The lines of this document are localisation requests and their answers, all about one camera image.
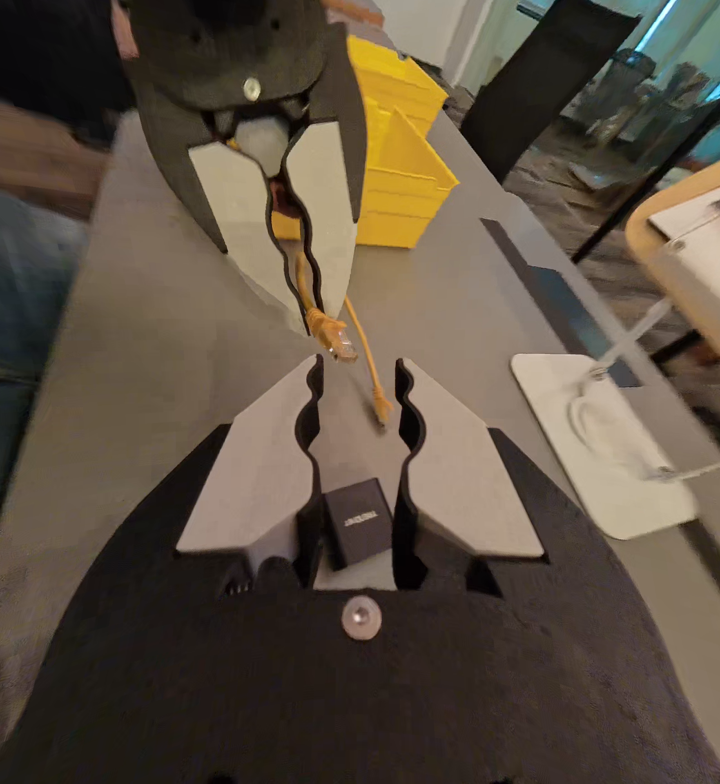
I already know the white display stand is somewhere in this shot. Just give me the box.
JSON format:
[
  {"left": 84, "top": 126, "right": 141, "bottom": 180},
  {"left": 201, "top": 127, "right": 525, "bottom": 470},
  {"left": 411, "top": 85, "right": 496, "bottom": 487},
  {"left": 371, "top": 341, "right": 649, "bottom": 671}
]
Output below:
[{"left": 510, "top": 236, "right": 720, "bottom": 541}]

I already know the black network adapter box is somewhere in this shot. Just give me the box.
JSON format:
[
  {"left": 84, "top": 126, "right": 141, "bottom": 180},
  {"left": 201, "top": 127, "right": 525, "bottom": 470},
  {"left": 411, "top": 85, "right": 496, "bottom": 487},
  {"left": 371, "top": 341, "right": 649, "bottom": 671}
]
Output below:
[{"left": 323, "top": 479, "right": 395, "bottom": 572}]

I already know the wooden display board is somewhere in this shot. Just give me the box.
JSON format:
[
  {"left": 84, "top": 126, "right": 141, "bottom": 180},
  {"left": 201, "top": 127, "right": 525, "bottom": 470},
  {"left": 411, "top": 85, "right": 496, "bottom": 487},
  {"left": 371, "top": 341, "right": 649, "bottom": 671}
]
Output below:
[{"left": 626, "top": 147, "right": 720, "bottom": 387}]

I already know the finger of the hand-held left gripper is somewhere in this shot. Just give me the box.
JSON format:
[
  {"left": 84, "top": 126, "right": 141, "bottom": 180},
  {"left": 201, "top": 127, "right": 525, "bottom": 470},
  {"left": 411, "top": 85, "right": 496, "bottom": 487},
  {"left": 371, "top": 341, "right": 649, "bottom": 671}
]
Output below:
[
  {"left": 283, "top": 118, "right": 361, "bottom": 322},
  {"left": 187, "top": 140, "right": 312, "bottom": 336}
]

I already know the orange ethernet cable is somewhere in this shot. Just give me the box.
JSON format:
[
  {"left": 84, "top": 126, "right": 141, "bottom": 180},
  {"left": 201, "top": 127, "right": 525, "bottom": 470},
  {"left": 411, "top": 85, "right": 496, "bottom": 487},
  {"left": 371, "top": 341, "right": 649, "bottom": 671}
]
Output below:
[{"left": 294, "top": 248, "right": 395, "bottom": 432}]

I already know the printed instruction sheet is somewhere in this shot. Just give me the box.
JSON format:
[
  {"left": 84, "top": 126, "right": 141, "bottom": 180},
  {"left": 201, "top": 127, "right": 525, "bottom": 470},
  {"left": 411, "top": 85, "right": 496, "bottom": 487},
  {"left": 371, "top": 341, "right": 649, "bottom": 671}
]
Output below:
[{"left": 651, "top": 187, "right": 720, "bottom": 240}]

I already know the person's leg in jeans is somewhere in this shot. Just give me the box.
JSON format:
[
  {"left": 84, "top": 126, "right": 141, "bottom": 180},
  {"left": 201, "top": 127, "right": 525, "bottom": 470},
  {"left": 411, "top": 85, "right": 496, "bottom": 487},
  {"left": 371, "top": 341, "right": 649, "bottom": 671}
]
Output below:
[{"left": 0, "top": 184, "right": 88, "bottom": 613}]

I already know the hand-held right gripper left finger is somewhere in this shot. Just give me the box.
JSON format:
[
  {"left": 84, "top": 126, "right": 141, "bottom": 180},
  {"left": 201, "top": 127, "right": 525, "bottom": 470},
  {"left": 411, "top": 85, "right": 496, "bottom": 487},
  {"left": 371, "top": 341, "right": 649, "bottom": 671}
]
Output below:
[{"left": 175, "top": 353, "right": 325, "bottom": 589}]

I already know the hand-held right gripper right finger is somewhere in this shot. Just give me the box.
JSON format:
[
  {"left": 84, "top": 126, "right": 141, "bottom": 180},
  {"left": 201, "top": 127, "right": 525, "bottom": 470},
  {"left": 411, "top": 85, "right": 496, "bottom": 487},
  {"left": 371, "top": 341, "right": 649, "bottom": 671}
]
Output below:
[{"left": 393, "top": 358, "right": 548, "bottom": 590}]

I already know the large yellow plastic bin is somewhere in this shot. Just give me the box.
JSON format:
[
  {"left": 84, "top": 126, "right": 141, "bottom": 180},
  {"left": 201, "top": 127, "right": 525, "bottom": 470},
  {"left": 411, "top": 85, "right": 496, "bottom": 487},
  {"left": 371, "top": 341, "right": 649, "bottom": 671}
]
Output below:
[{"left": 271, "top": 107, "right": 460, "bottom": 249}]

